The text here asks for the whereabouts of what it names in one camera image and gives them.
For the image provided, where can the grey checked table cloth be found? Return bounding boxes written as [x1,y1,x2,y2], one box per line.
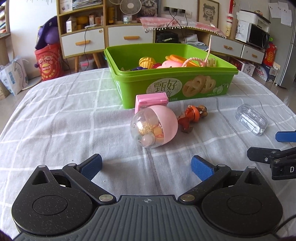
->
[1,69,295,237]

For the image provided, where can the framed cartoon girl picture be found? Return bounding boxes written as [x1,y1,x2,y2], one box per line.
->
[198,0,219,27]

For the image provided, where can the pink toy box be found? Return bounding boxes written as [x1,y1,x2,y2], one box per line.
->
[134,92,169,114]

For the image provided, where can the black bag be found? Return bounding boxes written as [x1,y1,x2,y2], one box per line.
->
[156,31,180,43]

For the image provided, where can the orange toy pot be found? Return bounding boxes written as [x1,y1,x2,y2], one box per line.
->
[166,54,199,67]

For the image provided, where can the clear plastic case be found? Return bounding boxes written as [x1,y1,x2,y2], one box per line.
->
[235,104,268,136]

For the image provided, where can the long wooden tv cabinet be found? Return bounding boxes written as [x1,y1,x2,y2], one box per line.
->
[106,20,265,64]

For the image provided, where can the pink toy piece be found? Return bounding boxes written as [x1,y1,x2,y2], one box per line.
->
[160,60,183,68]

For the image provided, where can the green plastic bin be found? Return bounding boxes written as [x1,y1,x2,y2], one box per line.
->
[104,43,238,108]

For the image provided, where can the pink checked cloth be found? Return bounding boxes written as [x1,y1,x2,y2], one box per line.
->
[138,16,226,38]

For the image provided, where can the red snack bucket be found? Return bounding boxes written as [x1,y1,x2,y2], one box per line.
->
[35,43,63,81]

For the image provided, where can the wooden shelf cabinet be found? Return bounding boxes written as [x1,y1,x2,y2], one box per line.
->
[56,1,107,72]

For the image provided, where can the small white desk fan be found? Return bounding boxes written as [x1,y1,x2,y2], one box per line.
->
[119,0,142,24]

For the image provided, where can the white paper shopping bag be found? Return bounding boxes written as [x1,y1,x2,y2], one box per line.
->
[1,56,28,96]

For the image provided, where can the purple toy grapes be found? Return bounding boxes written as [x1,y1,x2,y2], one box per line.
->
[132,66,148,71]

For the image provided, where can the orange brown toy figure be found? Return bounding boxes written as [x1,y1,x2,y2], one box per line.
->
[178,105,208,133]

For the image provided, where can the framed cat picture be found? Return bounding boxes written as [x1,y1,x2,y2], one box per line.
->
[138,0,161,17]

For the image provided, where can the purple plush toy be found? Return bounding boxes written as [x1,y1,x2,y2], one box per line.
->
[35,16,60,50]

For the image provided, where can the white colourful toy box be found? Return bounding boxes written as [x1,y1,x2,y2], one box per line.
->
[229,57,255,77]

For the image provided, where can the pink capsule toy ball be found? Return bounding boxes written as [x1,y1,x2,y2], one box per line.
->
[130,105,178,148]

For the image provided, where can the toy corn cob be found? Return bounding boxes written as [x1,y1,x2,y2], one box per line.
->
[138,57,156,69]

